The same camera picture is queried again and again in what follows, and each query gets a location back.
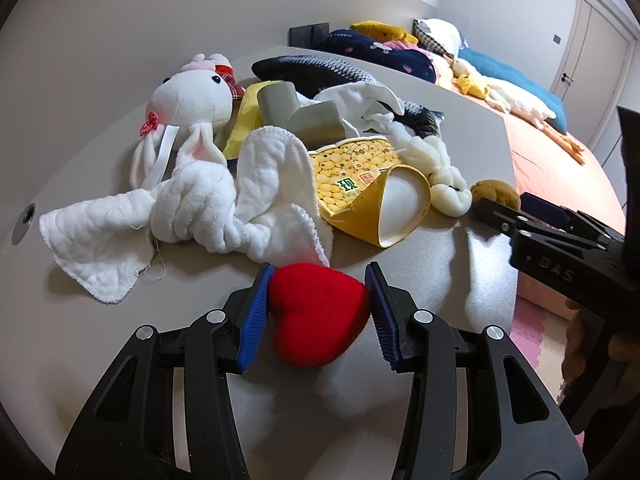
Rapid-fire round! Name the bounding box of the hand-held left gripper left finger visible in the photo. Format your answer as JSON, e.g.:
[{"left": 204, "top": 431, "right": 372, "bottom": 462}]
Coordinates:
[{"left": 54, "top": 262, "right": 277, "bottom": 480}]

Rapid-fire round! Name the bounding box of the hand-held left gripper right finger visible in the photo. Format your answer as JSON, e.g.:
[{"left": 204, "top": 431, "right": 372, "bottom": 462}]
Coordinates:
[{"left": 364, "top": 261, "right": 588, "bottom": 480}]

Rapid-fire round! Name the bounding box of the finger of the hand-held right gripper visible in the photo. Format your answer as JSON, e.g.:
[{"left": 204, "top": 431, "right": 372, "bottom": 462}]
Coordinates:
[
  {"left": 467, "top": 197, "right": 537, "bottom": 242},
  {"left": 520, "top": 192, "right": 622, "bottom": 242}
]

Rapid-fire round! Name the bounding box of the red heart plush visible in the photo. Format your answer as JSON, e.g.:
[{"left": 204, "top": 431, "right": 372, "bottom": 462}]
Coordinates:
[{"left": 267, "top": 262, "right": 372, "bottom": 368}]

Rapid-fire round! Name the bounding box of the person's right hand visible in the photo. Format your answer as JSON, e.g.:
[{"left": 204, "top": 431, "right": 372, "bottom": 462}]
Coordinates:
[{"left": 562, "top": 306, "right": 640, "bottom": 380}]

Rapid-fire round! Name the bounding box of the small brown plush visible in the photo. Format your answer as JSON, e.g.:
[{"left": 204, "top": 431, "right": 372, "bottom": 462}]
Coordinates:
[{"left": 470, "top": 179, "right": 522, "bottom": 211}]

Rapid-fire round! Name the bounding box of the bed with orange sheet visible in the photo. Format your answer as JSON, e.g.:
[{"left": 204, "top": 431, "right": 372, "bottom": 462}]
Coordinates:
[{"left": 440, "top": 80, "right": 627, "bottom": 322}]

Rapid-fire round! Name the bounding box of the small white knotted plush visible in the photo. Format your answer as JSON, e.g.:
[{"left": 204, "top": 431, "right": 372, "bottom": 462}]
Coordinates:
[{"left": 390, "top": 125, "right": 473, "bottom": 218}]

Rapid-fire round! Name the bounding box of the pink foam floor mat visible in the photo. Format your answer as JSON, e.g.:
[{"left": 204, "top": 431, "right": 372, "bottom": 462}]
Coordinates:
[{"left": 511, "top": 295, "right": 587, "bottom": 452}]

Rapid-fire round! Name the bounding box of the white goose plush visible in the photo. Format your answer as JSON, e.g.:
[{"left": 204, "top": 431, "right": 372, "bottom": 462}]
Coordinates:
[{"left": 449, "top": 57, "right": 585, "bottom": 164}]

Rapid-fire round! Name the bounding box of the white fleece cloth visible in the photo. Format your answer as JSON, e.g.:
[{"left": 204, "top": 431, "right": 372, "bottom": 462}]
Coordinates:
[{"left": 149, "top": 160, "right": 262, "bottom": 257}]

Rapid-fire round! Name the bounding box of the yellow duck plush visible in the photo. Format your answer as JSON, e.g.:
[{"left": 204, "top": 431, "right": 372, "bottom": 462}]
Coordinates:
[{"left": 452, "top": 72, "right": 489, "bottom": 99}]

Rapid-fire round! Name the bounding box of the crushed yellow paper cup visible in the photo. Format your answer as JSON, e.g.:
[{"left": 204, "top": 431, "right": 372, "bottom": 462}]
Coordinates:
[{"left": 307, "top": 135, "right": 432, "bottom": 249}]

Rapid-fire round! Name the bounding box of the white quilted cloth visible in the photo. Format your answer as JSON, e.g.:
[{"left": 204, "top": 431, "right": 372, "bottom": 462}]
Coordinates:
[{"left": 39, "top": 127, "right": 331, "bottom": 306}]

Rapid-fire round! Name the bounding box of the beige door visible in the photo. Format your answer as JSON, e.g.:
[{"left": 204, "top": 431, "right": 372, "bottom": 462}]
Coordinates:
[{"left": 550, "top": 0, "right": 635, "bottom": 162}]

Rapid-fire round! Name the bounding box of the pink cloth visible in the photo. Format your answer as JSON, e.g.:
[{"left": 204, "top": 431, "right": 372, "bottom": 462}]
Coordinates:
[{"left": 390, "top": 40, "right": 453, "bottom": 87}]

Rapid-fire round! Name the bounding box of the thin white cloth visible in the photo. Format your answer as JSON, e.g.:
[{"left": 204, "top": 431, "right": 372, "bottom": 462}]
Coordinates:
[{"left": 314, "top": 82, "right": 407, "bottom": 137}]

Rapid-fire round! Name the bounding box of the checkered pillow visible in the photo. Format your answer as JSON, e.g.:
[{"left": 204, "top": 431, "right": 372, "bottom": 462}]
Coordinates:
[{"left": 412, "top": 18, "right": 463, "bottom": 59}]

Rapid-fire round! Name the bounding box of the yellow padded packet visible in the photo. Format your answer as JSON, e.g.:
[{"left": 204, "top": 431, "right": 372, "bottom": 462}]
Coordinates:
[{"left": 222, "top": 82, "right": 267, "bottom": 159}]

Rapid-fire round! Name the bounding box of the navy patterned blanket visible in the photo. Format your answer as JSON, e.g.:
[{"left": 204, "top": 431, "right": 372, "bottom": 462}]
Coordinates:
[{"left": 320, "top": 29, "right": 437, "bottom": 84}]

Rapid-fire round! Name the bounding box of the white rabbit plush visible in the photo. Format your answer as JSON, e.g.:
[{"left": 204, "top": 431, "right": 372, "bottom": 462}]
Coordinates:
[{"left": 130, "top": 53, "right": 246, "bottom": 191}]

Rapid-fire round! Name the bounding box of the dark fish plush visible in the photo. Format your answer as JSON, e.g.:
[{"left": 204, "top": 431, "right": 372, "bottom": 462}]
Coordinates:
[{"left": 251, "top": 55, "right": 446, "bottom": 139}]

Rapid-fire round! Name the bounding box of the metal table grommet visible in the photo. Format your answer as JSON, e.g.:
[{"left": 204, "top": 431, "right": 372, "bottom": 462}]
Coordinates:
[{"left": 12, "top": 203, "right": 39, "bottom": 246}]

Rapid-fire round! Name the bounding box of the black wall socket panel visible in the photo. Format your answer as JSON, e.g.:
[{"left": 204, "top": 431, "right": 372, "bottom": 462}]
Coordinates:
[{"left": 289, "top": 22, "right": 331, "bottom": 51}]

